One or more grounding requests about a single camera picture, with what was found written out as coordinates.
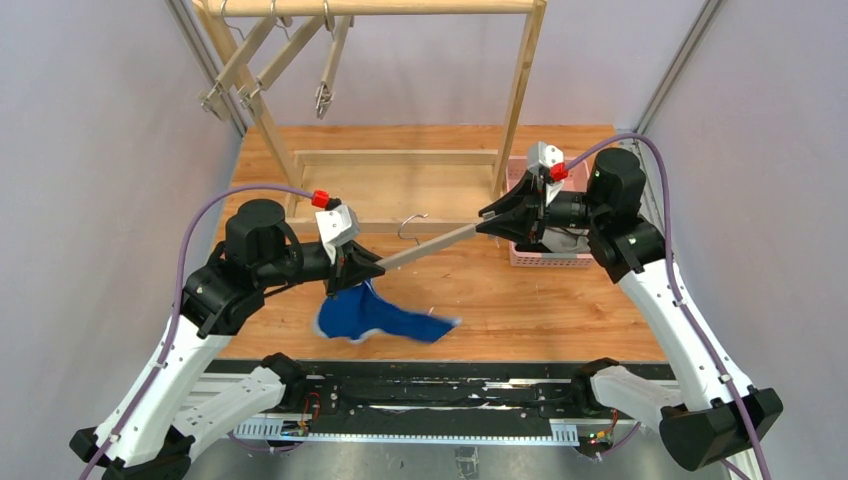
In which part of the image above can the aluminium frame rail right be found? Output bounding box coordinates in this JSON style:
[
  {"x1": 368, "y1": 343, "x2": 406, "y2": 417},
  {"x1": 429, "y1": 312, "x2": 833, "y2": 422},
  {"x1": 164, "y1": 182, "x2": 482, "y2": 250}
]
[{"x1": 616, "y1": 0, "x2": 763, "y2": 480}]

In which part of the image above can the black underwear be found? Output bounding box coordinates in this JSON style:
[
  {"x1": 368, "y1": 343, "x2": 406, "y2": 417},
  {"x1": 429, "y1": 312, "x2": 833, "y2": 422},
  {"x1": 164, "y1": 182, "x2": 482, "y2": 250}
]
[{"x1": 515, "y1": 243, "x2": 552, "y2": 254}]

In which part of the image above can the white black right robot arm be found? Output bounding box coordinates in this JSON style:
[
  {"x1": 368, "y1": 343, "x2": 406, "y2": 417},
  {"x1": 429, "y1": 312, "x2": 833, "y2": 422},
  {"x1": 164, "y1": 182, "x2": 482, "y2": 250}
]
[{"x1": 476, "y1": 143, "x2": 783, "y2": 471}]

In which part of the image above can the wooden hanger with blue underwear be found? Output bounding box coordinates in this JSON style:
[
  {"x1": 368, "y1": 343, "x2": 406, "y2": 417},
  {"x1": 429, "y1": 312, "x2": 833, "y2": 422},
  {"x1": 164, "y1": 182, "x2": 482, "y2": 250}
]
[{"x1": 362, "y1": 213, "x2": 492, "y2": 271}]

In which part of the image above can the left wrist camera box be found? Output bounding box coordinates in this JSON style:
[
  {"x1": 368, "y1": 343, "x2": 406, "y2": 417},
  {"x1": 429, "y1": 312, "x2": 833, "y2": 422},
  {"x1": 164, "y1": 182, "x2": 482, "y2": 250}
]
[{"x1": 315, "y1": 204, "x2": 361, "y2": 265}]

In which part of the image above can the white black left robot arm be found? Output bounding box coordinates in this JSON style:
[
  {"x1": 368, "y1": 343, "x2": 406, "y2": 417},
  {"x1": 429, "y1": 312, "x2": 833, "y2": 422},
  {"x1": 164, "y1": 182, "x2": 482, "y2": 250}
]
[{"x1": 69, "y1": 191, "x2": 384, "y2": 479}]

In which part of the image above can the blue underwear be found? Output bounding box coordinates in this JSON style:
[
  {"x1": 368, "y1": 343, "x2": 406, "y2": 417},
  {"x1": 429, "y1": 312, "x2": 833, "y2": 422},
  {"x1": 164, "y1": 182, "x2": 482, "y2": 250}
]
[{"x1": 313, "y1": 281, "x2": 461, "y2": 344}]

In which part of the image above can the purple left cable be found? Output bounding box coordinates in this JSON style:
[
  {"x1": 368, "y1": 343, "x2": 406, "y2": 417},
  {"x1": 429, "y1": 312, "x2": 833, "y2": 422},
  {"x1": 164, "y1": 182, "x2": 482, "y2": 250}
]
[{"x1": 78, "y1": 184, "x2": 331, "y2": 480}]

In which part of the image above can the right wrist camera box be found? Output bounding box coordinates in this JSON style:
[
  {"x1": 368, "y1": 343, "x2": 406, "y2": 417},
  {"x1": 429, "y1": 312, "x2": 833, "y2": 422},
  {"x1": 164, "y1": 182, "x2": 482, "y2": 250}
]
[{"x1": 526, "y1": 141, "x2": 568, "y2": 206}]

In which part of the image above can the wooden hanger with grey underwear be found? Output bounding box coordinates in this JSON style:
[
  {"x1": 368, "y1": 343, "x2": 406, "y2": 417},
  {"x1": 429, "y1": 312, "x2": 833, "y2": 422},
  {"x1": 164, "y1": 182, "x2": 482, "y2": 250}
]
[{"x1": 315, "y1": 1, "x2": 354, "y2": 120}]

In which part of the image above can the wooden clothes rack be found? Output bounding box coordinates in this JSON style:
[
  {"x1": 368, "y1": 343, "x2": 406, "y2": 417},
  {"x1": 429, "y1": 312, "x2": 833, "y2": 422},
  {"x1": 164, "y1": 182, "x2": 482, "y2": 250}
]
[{"x1": 225, "y1": 1, "x2": 546, "y2": 231}]

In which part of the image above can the grey underwear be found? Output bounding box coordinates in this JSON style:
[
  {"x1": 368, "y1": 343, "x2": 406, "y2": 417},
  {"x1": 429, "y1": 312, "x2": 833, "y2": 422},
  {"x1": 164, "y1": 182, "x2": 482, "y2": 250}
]
[{"x1": 541, "y1": 228, "x2": 590, "y2": 254}]

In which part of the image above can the wooden clip hanger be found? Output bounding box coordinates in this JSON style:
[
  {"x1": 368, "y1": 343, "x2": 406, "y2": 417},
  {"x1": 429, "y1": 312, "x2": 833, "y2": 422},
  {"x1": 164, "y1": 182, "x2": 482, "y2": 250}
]
[{"x1": 231, "y1": 1, "x2": 335, "y2": 111}]

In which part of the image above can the pink plastic basket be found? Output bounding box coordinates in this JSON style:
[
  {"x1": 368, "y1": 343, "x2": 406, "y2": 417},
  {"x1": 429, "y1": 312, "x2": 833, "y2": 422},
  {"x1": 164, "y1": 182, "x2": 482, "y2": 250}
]
[{"x1": 506, "y1": 156, "x2": 595, "y2": 268}]

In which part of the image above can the empty wooden hanger far left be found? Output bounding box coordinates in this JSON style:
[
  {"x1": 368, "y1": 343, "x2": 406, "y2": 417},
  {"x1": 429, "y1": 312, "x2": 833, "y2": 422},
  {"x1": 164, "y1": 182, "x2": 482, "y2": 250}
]
[{"x1": 193, "y1": 1, "x2": 277, "y2": 121}]

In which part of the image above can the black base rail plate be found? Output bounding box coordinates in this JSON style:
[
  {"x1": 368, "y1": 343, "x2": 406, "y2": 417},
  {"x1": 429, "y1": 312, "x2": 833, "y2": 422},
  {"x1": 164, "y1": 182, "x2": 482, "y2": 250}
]
[{"x1": 231, "y1": 360, "x2": 648, "y2": 448}]

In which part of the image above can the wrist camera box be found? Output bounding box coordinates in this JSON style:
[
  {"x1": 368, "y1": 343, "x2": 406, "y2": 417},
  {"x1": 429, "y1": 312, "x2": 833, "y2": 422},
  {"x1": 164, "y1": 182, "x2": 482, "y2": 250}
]
[
  {"x1": 315, "y1": 204, "x2": 361, "y2": 265},
  {"x1": 526, "y1": 141, "x2": 568, "y2": 206}
]

